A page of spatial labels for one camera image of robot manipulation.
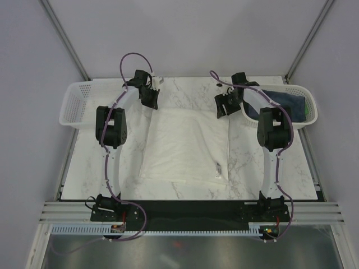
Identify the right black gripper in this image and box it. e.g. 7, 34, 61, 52
214, 91, 242, 119

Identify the white towel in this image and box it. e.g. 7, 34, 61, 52
140, 108, 229, 188

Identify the dark blue towel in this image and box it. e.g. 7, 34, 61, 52
243, 89, 306, 123

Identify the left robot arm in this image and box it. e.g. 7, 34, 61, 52
95, 70, 163, 221

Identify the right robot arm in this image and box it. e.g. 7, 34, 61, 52
210, 70, 294, 221

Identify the left white plastic basket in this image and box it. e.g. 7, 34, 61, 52
59, 79, 125, 129

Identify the white plastic basket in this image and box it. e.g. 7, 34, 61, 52
59, 79, 125, 129
240, 84, 318, 129

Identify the right white plastic basket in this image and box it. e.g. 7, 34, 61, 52
240, 84, 318, 129

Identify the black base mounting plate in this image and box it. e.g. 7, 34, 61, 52
90, 197, 289, 231

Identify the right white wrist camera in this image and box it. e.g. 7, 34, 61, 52
221, 85, 233, 96

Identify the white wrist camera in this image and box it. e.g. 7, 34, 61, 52
221, 85, 233, 96
150, 76, 164, 91

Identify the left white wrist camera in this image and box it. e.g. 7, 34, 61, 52
150, 76, 164, 91

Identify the white slotted cable duct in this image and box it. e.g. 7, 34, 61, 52
50, 222, 279, 236

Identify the right aluminium frame post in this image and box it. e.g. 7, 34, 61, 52
283, 0, 336, 84

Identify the aluminium extrusion rail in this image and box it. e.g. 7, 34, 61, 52
40, 201, 344, 225

